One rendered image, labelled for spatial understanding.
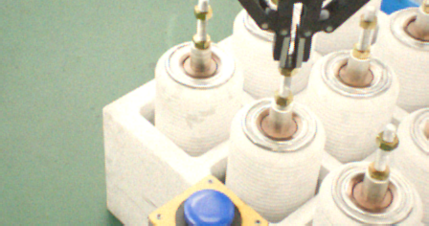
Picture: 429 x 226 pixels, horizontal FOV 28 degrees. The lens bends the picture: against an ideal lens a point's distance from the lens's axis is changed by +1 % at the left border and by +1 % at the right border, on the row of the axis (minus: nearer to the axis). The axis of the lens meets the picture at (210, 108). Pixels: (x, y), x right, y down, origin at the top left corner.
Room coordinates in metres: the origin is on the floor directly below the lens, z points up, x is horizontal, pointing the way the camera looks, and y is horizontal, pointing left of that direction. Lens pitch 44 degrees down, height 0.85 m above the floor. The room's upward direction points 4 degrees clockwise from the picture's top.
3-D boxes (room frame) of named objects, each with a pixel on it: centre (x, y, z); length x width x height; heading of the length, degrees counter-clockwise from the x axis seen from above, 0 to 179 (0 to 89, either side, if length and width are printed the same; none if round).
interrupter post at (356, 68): (0.69, -0.15, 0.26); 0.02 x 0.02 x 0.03
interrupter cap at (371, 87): (0.69, -0.15, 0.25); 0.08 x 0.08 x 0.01
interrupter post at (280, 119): (0.60, -0.07, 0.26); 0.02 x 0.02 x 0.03
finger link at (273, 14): (0.60, -0.05, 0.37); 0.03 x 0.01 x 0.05; 92
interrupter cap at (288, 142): (0.60, -0.07, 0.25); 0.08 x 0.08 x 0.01
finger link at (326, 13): (0.60, -0.09, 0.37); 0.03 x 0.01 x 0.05; 92
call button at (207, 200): (0.43, 0.00, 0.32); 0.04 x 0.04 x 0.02
